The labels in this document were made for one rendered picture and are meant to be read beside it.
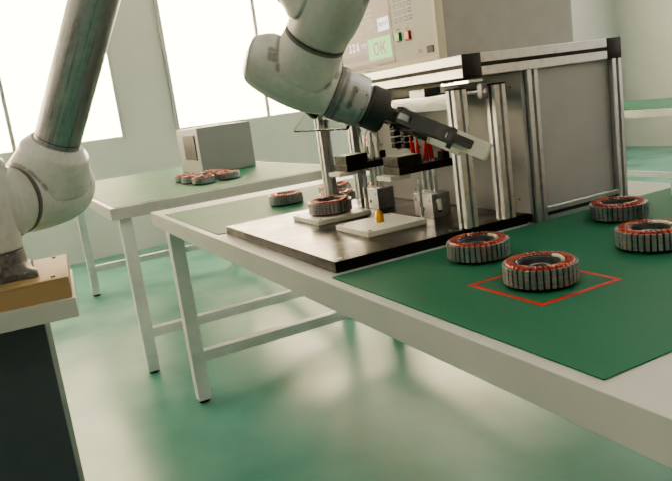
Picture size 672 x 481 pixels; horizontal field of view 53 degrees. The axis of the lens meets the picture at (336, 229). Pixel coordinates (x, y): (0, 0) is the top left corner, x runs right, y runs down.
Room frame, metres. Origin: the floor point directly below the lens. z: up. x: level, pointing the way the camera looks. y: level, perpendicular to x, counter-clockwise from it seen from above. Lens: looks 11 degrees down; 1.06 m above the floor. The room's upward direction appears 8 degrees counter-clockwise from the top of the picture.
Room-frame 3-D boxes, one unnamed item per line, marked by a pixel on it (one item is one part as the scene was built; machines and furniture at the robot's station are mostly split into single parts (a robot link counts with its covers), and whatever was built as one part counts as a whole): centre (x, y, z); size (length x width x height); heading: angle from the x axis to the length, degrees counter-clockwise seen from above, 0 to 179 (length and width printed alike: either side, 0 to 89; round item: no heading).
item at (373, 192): (1.77, -0.12, 0.80); 0.07 x 0.05 x 0.06; 26
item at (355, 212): (1.70, 0.01, 0.78); 0.15 x 0.15 x 0.01; 26
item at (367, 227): (1.49, -0.10, 0.78); 0.15 x 0.15 x 0.01; 26
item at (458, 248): (1.18, -0.25, 0.77); 0.11 x 0.11 x 0.04
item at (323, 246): (1.60, -0.06, 0.76); 0.64 x 0.47 x 0.02; 26
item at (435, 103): (1.64, -0.14, 1.03); 0.62 x 0.01 x 0.03; 26
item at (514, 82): (1.71, -0.28, 0.92); 0.66 x 0.01 x 0.30; 26
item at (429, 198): (1.55, -0.23, 0.80); 0.07 x 0.05 x 0.06; 26
